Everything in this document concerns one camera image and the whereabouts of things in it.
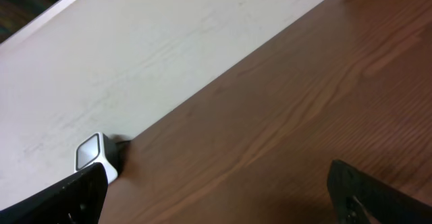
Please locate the white barcode scanner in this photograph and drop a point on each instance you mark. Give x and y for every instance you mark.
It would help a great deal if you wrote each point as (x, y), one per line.
(98, 148)

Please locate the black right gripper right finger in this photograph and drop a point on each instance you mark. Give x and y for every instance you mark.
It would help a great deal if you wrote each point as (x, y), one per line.
(356, 196)

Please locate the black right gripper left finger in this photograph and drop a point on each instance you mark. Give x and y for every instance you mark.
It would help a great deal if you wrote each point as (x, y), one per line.
(78, 198)

